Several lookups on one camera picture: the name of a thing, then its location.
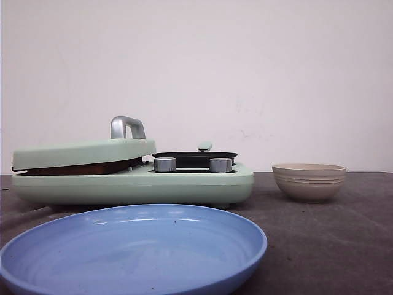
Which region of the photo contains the silver lid handle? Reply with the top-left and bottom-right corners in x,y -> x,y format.
110,116 -> 146,139

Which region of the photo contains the cream ribbed bowl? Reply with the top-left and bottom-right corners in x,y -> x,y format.
272,163 -> 346,203

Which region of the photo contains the mint green breakfast maker base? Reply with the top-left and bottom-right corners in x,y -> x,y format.
12,162 -> 254,206

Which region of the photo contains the black frying pan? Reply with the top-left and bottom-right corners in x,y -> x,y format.
152,151 -> 238,168

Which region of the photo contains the right silver control knob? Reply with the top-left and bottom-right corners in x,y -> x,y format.
209,158 -> 232,173

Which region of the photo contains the silver control knob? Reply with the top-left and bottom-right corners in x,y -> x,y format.
154,157 -> 176,173
209,158 -> 232,173

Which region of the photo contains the left silver control knob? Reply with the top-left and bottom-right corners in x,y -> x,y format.
154,157 -> 176,173

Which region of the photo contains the blue plastic plate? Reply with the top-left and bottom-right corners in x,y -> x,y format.
1,205 -> 268,294

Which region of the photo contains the mint green pan handle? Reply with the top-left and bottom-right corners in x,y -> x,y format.
198,141 -> 212,152

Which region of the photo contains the grey power cord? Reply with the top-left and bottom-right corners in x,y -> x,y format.
0,205 -> 55,230

